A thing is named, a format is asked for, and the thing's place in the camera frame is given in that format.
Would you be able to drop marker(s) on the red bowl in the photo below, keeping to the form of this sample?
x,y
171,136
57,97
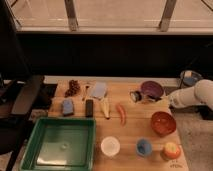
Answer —
x,y
163,123

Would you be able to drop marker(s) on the light blue cloth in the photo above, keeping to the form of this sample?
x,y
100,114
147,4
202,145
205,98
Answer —
x,y
99,90

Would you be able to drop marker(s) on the red yellow apple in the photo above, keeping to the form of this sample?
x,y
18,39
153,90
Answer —
x,y
171,151

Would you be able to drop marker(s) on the blue cup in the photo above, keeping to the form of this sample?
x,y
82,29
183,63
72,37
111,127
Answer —
x,y
143,147

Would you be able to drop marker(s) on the black handled brush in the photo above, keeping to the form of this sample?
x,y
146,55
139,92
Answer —
x,y
136,96

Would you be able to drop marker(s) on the green plastic tray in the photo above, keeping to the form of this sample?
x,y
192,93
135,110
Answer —
x,y
60,144

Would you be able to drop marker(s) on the white cup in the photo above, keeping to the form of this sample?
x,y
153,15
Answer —
x,y
110,146

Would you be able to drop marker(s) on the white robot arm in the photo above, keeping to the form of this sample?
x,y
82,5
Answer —
x,y
201,94

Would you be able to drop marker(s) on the brown grape bunch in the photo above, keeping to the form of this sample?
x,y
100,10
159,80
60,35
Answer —
x,y
73,89

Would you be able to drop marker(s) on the purple bowl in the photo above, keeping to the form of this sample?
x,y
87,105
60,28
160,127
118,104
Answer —
x,y
152,88

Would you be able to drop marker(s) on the black rectangular block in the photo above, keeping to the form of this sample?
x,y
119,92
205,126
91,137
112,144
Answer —
x,y
89,108

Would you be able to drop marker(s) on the blue sponge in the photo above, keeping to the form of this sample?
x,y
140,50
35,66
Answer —
x,y
67,107

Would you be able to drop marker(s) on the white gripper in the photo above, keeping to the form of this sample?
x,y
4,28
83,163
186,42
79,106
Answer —
x,y
172,100

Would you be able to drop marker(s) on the yellow banana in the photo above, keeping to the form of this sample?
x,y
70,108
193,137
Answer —
x,y
105,107

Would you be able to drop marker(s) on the orange carrot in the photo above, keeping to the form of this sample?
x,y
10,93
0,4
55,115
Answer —
x,y
120,109

